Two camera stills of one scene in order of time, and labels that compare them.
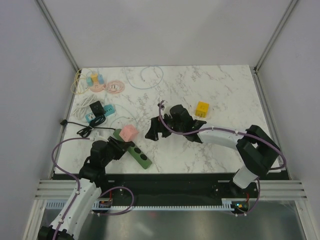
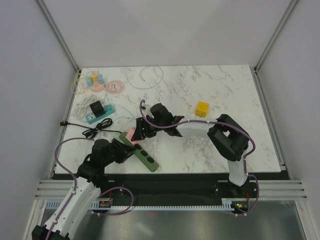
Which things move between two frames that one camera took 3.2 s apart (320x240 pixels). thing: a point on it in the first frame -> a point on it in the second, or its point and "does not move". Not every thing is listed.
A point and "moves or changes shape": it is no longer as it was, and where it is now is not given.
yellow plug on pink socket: (94, 77) does not move
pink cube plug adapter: (128, 132) moves or changes shape
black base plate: (172, 189) does not move
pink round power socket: (97, 87) does not move
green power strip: (136, 151) moves or changes shape
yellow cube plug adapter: (202, 109) does not move
